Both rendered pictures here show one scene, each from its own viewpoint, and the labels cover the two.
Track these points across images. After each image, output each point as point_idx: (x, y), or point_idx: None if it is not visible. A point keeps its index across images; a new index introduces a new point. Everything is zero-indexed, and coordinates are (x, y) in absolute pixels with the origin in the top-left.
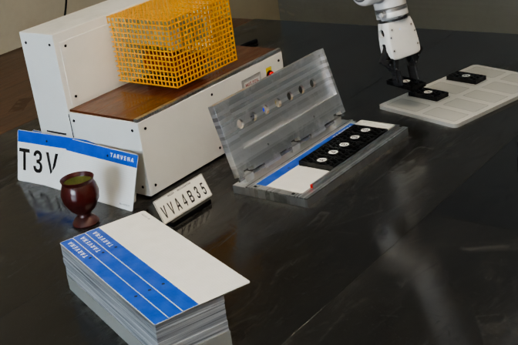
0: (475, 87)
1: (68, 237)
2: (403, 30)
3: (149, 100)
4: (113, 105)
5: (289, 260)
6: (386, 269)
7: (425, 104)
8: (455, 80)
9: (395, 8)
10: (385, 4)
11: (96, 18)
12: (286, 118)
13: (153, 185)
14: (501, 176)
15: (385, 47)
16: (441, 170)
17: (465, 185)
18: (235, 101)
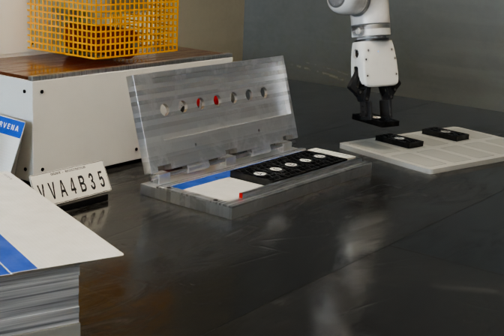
0: (456, 143)
1: None
2: (382, 54)
3: (56, 67)
4: (10, 65)
5: (192, 267)
6: (325, 292)
7: (395, 149)
8: (432, 135)
9: (376, 24)
10: (364, 18)
11: None
12: (224, 121)
13: (39, 169)
14: (486, 223)
15: (357, 70)
16: (409, 208)
17: (439, 224)
18: (163, 80)
